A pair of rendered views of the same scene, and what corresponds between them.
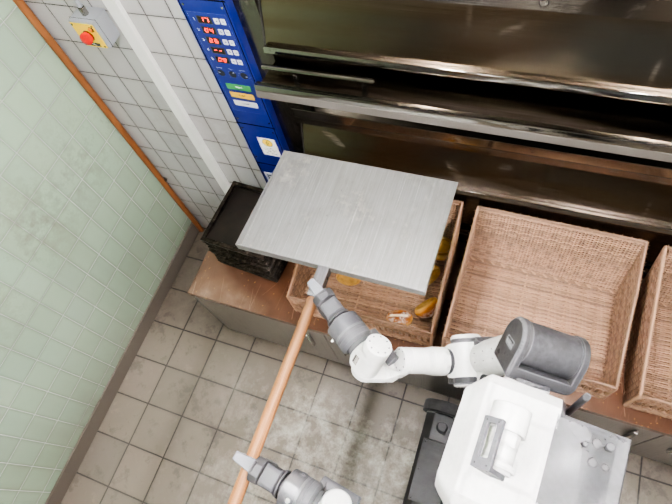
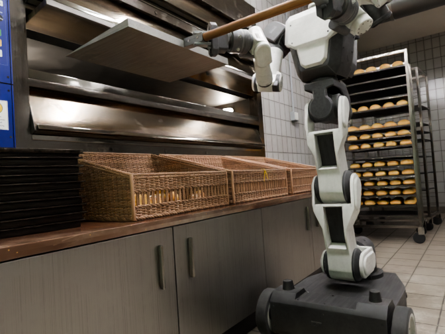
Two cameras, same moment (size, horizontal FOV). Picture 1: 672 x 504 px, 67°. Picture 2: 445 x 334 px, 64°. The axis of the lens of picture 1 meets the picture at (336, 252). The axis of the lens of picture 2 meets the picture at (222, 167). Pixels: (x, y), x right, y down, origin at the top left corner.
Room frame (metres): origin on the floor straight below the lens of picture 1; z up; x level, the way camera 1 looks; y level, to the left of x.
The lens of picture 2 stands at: (0.55, 1.36, 0.69)
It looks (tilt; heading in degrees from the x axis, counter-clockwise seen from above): 2 degrees up; 269
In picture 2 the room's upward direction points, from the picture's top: 4 degrees counter-clockwise
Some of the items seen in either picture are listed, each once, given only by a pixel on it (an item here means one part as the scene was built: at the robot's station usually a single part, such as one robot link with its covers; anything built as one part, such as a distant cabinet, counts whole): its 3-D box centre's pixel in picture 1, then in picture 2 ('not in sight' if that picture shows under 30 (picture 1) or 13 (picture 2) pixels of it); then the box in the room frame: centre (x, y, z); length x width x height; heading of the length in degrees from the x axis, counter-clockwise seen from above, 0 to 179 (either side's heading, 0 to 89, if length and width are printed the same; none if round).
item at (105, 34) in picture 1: (94, 27); not in sight; (1.59, 0.48, 1.46); 0.10 x 0.07 x 0.10; 53
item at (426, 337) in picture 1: (375, 259); (144, 179); (0.86, -0.13, 0.72); 0.56 x 0.49 x 0.28; 54
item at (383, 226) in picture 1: (346, 213); (153, 57); (0.78, -0.07, 1.21); 0.55 x 0.36 x 0.03; 53
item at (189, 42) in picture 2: (319, 283); (195, 40); (0.60, 0.07, 1.21); 0.09 x 0.04 x 0.03; 143
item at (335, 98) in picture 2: not in sight; (326, 109); (0.05, -0.19, 0.98); 0.14 x 0.13 x 0.12; 143
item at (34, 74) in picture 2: (578, 150); (179, 105); (0.75, -0.76, 1.16); 1.80 x 0.06 x 0.04; 53
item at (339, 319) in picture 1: (336, 317); (225, 40); (0.49, 0.05, 1.21); 0.12 x 0.10 x 0.13; 18
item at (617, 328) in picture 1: (538, 299); (225, 175); (0.50, -0.60, 0.72); 0.56 x 0.49 x 0.28; 53
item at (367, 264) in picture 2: not in sight; (347, 261); (-0.03, -0.28, 0.28); 0.21 x 0.20 x 0.13; 53
